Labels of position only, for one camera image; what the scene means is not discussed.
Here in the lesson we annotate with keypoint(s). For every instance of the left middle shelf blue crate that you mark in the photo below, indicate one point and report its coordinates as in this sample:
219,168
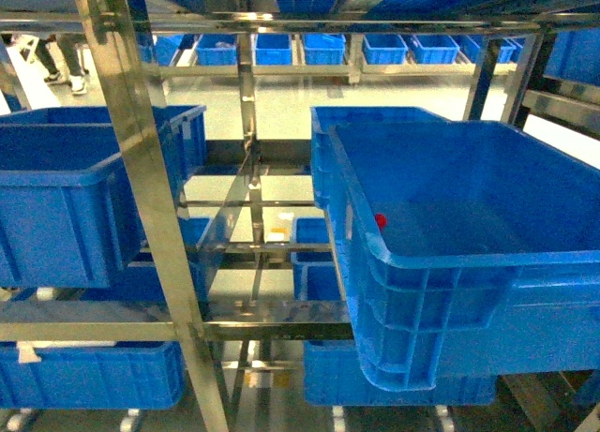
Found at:
79,199

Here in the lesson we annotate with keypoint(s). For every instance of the lower left blue crate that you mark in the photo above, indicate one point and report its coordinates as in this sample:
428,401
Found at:
127,375

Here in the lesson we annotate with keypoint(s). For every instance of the steel storage rack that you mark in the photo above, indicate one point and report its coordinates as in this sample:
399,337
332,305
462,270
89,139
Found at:
118,29

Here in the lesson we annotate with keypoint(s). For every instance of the blue target crate on shelf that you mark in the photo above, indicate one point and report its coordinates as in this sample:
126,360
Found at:
489,263

